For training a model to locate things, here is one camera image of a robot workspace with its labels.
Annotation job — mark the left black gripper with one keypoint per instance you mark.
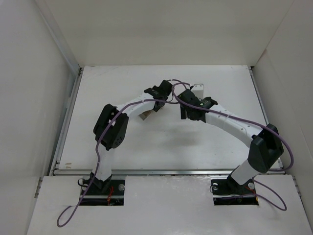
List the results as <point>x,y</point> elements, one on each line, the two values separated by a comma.
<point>159,105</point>

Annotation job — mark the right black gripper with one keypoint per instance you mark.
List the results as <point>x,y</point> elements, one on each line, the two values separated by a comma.
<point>185,112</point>

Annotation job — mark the dark transparent plastic bin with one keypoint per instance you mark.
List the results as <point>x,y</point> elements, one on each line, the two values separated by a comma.
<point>145,114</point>

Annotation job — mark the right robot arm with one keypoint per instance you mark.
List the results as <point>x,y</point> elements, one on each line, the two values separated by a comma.
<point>264,145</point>

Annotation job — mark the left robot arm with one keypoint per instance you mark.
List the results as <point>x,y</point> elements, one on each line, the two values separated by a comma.
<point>110,128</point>

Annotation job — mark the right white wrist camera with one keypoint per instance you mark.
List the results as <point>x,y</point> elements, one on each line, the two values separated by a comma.
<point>198,90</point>

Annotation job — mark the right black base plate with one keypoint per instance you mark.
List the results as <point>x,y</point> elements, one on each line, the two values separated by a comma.
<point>227,192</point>

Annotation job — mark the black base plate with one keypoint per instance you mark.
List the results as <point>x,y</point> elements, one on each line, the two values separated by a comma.
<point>113,195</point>
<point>227,192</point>

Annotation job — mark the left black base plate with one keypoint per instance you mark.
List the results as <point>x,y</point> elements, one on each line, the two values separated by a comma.
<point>113,195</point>

